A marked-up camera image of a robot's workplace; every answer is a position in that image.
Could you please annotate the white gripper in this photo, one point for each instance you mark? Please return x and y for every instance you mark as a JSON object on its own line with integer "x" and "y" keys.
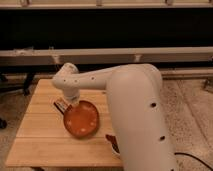
{"x": 73, "y": 100}

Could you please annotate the orange ceramic bowl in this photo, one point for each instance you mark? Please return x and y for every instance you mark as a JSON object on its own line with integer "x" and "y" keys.
{"x": 81, "y": 120}

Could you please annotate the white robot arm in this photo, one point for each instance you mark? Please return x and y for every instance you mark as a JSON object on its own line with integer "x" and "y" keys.
{"x": 133, "y": 96}

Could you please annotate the dark brown striped object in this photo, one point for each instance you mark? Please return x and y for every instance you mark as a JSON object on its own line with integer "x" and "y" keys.
{"x": 61, "y": 105}

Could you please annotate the wooden table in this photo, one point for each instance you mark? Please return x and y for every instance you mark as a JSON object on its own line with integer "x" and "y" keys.
{"x": 42, "y": 141}

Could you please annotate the white cup with dark contents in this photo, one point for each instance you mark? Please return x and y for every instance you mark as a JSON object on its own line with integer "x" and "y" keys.
{"x": 114, "y": 145}

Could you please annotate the black chair base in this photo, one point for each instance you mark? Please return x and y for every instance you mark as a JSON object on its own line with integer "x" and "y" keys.
{"x": 5, "y": 86}

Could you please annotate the grey metal rail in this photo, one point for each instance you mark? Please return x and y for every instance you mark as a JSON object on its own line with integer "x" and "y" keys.
{"x": 105, "y": 56}

